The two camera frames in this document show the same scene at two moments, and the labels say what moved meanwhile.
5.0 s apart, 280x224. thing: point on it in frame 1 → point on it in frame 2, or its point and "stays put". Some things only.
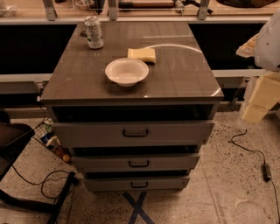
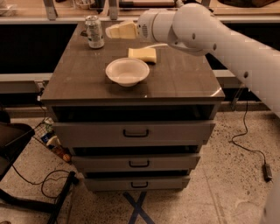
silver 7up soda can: (94, 32) stays put
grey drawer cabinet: (134, 102) stays put
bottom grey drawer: (135, 183) stays put
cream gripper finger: (248, 49) → (128, 31)
